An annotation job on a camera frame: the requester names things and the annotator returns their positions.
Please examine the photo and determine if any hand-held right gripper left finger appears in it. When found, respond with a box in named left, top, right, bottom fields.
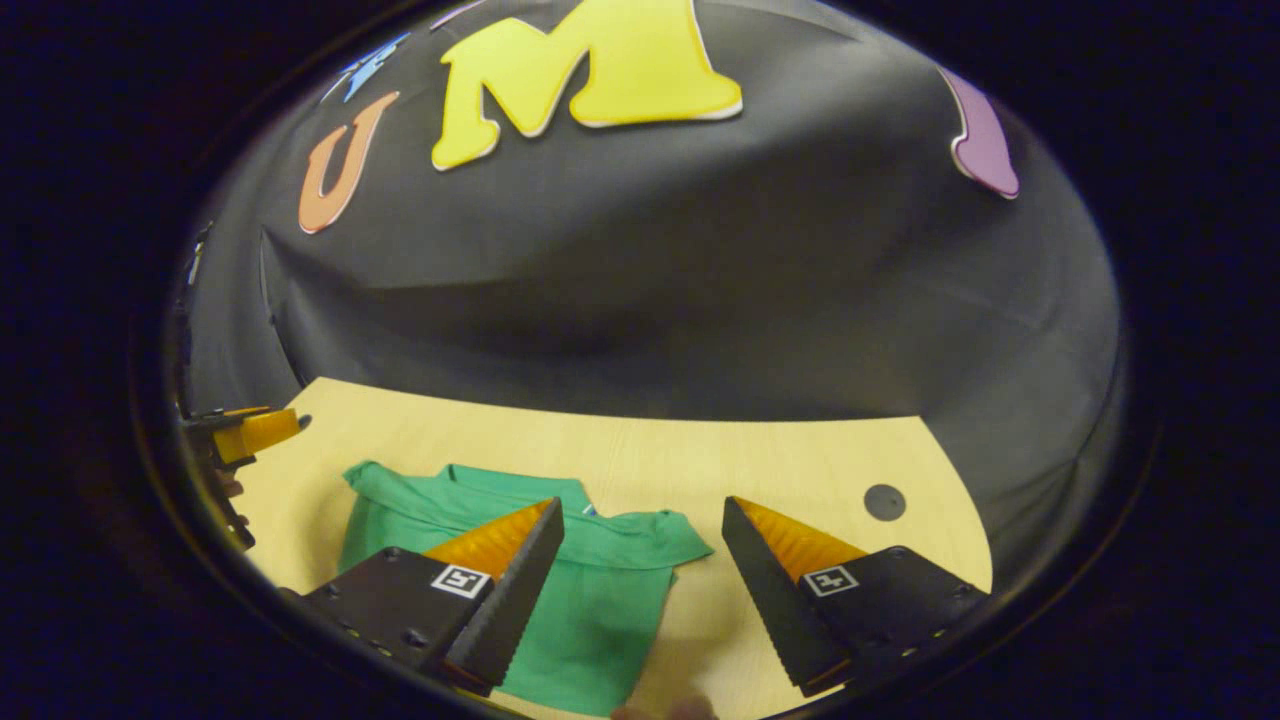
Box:
left=295, top=497, right=566, bottom=698

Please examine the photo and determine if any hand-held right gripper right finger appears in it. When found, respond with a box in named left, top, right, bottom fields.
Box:
left=722, top=495, right=991, bottom=699

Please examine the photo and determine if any green T-shirt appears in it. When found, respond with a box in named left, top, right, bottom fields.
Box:
left=338, top=460, right=714, bottom=717

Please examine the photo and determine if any black backdrop cloth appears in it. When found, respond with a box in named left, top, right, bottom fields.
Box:
left=180, top=0, right=1121, bottom=591

